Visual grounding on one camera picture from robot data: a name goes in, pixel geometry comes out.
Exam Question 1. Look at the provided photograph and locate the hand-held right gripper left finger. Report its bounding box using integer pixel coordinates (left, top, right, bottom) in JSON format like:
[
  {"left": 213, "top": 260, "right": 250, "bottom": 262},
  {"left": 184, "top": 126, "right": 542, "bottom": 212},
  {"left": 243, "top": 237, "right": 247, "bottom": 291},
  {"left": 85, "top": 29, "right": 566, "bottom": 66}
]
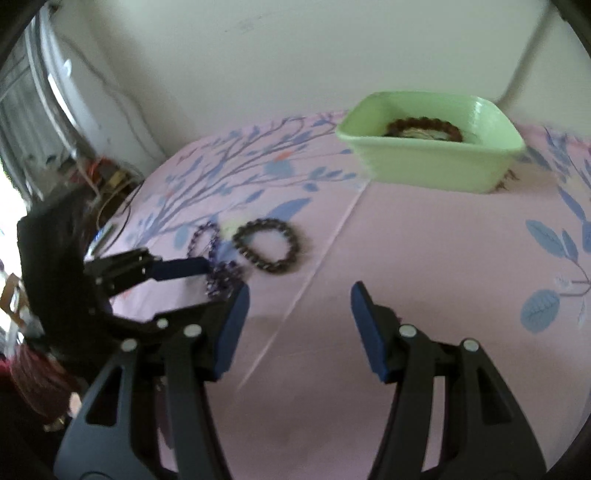
[{"left": 54, "top": 283, "right": 251, "bottom": 480}]

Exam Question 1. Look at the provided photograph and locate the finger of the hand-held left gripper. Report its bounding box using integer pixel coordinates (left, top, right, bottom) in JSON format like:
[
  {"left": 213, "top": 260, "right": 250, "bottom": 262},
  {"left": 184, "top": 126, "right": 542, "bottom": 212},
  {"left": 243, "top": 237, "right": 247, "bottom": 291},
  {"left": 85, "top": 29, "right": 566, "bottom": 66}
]
[
  {"left": 84, "top": 248, "right": 211, "bottom": 297},
  {"left": 98, "top": 295, "right": 223, "bottom": 344}
]

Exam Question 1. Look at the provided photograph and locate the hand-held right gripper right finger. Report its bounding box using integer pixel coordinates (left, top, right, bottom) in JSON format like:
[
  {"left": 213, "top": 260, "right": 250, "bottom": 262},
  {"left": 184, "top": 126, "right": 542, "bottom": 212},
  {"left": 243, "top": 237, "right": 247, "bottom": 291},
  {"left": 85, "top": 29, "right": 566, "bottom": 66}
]
[{"left": 350, "top": 281, "right": 549, "bottom": 480}]

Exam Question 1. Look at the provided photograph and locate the long purple bead bracelet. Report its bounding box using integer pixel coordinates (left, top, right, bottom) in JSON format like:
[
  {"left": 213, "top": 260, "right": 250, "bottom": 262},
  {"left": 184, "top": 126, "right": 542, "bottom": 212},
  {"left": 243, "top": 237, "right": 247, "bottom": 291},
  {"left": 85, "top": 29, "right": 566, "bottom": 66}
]
[{"left": 187, "top": 221, "right": 246, "bottom": 299}]

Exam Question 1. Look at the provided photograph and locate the dark bead bracelet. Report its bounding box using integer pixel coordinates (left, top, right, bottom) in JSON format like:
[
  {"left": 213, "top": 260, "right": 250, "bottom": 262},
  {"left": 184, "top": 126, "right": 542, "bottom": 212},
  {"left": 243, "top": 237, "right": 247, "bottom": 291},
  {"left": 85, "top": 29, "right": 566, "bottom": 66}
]
[{"left": 232, "top": 218, "right": 301, "bottom": 277}]

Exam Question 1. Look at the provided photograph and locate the green plastic container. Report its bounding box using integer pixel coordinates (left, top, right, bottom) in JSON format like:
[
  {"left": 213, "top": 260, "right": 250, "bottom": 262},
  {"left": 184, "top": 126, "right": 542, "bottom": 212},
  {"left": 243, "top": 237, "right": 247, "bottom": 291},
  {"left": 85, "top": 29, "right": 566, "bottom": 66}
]
[{"left": 335, "top": 91, "right": 526, "bottom": 195}]

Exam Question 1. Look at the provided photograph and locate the brown bead bracelet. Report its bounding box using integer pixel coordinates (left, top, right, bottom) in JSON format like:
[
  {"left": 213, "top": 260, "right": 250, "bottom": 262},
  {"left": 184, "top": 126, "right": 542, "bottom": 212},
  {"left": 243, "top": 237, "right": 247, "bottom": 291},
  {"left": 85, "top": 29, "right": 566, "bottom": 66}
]
[{"left": 385, "top": 117, "right": 464, "bottom": 143}]

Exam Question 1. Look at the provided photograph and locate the person's left forearm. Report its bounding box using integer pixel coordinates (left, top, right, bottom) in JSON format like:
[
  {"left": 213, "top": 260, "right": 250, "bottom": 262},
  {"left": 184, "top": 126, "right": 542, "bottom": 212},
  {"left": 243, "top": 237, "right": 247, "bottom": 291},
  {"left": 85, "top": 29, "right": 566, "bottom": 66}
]
[{"left": 7, "top": 344, "right": 90, "bottom": 432}]

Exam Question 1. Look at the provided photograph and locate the cardboard box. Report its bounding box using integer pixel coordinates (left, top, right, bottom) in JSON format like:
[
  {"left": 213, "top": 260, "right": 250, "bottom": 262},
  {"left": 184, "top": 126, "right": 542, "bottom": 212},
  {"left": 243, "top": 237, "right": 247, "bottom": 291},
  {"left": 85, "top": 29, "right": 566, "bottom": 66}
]
[{"left": 0, "top": 272, "right": 29, "bottom": 326}]

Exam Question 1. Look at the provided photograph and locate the pink tree-print bedsheet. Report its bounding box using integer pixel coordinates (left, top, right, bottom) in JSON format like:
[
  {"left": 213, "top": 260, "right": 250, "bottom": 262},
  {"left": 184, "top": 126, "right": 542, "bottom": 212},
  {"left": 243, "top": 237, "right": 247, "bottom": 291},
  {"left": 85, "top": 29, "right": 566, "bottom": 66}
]
[{"left": 99, "top": 108, "right": 591, "bottom": 480}]

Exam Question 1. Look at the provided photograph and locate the black cable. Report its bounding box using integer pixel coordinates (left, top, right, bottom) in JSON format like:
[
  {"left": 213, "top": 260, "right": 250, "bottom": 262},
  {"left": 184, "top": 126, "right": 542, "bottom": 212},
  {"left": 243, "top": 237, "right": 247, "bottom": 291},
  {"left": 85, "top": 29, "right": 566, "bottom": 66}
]
[{"left": 96, "top": 179, "right": 145, "bottom": 234}]

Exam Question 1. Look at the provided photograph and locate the tangle of orange cables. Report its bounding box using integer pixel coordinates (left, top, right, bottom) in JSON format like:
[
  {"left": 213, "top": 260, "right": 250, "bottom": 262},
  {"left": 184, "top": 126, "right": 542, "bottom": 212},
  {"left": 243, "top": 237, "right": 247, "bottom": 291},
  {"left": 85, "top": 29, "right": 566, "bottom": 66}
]
[{"left": 76, "top": 156, "right": 145, "bottom": 197}]

